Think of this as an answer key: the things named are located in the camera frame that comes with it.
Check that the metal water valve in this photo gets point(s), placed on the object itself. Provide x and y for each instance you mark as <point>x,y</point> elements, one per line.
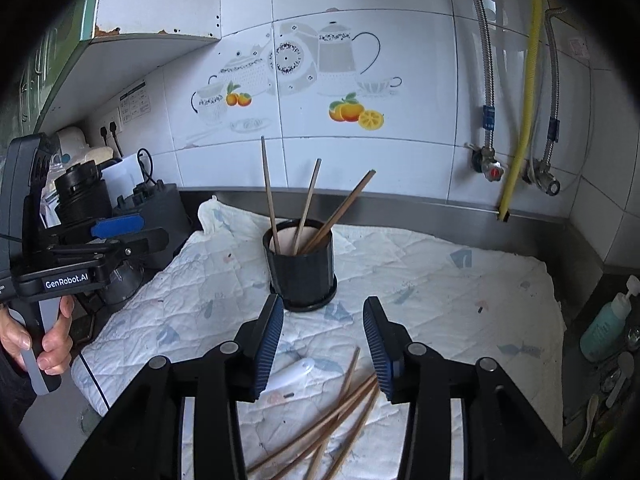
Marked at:
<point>550,185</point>

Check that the black appliance with control panel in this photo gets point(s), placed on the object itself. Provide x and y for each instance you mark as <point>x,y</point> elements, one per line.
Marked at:
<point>165,210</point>

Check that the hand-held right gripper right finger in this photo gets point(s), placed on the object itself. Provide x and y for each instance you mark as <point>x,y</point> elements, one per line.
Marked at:
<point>377,345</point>

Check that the wooden chopstick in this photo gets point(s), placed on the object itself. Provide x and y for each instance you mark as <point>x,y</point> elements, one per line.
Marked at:
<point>310,195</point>
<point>350,200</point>
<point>268,185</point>

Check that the blender jar with black lid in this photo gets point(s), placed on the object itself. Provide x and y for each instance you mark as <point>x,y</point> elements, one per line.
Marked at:
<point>82,195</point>

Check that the black utensil holder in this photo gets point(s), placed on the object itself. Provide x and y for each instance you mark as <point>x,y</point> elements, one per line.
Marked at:
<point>300,275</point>

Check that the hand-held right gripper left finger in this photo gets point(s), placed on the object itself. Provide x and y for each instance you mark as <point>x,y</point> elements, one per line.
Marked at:
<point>267,345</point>

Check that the white kitchen appliance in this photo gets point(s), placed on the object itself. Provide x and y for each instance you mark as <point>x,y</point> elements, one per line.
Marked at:
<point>72,137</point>

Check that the yellow gas pipe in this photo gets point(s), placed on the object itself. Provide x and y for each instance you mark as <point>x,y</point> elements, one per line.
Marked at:
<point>527,95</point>

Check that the green wall cabinet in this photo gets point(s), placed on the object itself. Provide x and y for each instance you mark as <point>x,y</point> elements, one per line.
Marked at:
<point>150,0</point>

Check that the wall label sticker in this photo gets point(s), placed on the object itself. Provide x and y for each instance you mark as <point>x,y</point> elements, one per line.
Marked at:
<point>135,102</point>

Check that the metal spoon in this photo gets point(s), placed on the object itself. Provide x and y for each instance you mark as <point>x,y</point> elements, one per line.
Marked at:
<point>634,337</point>

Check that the white ceramic spoon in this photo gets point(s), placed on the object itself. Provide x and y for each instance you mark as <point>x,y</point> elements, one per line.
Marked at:
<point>295,374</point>

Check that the white printed quilted blanket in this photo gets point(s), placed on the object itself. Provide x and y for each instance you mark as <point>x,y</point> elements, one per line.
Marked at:
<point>425,280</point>

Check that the wall socket with plug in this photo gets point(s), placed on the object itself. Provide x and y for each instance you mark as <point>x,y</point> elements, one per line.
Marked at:
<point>112,122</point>

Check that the small white spoon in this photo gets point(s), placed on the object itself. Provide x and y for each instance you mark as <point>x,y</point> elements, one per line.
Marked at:
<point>590,410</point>
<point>622,370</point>

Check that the pile of wooden chopsticks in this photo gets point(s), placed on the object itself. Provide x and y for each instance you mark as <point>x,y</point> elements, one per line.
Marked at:
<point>345,400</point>

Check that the teal soap pump bottle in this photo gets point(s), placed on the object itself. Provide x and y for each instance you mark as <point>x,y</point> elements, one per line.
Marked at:
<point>602,330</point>

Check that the person's left hand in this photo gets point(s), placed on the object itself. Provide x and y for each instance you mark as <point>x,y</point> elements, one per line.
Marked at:
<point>57,340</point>

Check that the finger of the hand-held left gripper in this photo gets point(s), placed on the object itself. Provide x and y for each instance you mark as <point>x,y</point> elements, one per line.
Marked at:
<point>117,226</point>
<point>147,241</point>

